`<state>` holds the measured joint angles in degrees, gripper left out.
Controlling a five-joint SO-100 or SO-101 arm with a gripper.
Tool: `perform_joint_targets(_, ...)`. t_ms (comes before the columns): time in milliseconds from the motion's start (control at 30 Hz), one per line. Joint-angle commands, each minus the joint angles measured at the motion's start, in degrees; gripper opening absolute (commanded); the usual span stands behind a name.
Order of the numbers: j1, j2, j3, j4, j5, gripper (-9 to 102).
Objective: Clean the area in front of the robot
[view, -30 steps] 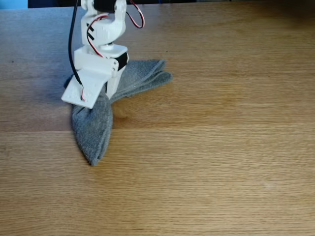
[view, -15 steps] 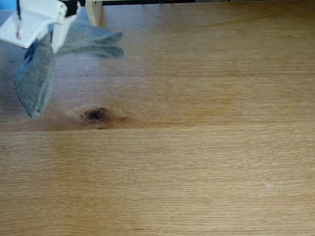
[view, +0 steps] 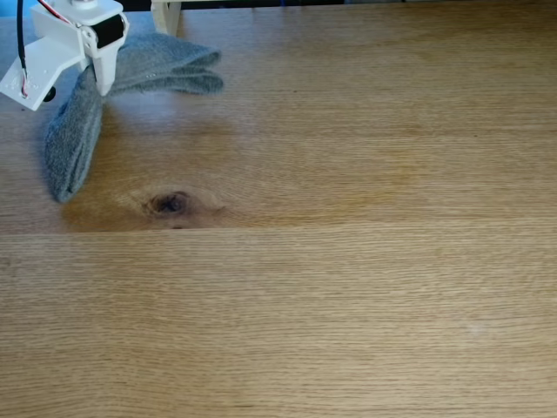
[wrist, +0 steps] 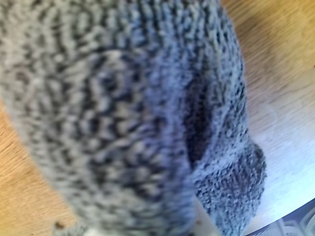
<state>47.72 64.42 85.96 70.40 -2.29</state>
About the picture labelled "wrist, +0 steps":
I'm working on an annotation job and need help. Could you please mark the grey microfibre cloth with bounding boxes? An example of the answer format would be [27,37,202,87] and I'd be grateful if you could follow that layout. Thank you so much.
[0,0,268,236]

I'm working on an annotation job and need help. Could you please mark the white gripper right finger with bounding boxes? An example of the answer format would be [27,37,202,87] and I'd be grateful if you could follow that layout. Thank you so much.
[193,203,221,236]

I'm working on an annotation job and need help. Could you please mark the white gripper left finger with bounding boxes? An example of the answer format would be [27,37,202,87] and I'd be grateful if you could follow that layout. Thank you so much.
[85,227,105,236]

